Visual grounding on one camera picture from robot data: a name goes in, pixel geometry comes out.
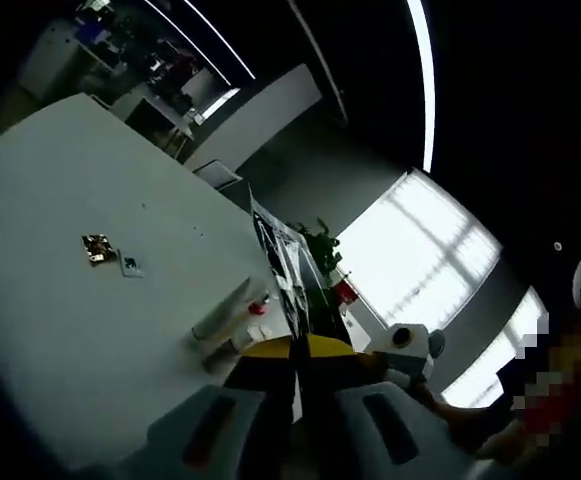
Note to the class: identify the gold skincare sachet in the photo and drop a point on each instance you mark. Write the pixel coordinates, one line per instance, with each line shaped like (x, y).
(97, 247)

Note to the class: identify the linear ceiling light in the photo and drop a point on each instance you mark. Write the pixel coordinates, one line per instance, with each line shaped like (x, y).
(190, 45)
(222, 42)

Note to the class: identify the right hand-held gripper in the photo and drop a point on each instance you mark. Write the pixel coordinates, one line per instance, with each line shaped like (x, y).
(415, 350)

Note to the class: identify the potted green plant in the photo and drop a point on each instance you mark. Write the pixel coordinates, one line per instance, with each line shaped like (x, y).
(325, 250)

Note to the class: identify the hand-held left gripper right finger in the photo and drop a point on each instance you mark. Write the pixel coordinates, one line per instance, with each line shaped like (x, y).
(330, 400)

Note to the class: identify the white skincare tube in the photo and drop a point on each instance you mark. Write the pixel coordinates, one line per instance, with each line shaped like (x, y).
(220, 312)

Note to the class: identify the curved ceiling light strip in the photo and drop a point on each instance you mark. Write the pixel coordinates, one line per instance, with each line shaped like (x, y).
(422, 75)

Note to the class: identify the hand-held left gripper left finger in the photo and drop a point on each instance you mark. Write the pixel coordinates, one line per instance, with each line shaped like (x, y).
(260, 400)

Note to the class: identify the white skincare bottle red collar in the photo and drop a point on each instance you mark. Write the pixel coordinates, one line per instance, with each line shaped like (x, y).
(257, 307)

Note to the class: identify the blue box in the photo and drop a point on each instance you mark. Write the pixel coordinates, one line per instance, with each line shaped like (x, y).
(91, 27)

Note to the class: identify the red box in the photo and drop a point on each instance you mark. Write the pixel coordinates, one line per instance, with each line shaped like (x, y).
(347, 292)

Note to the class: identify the dark green skincare sachet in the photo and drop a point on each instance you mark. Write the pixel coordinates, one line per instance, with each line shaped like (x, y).
(285, 270)

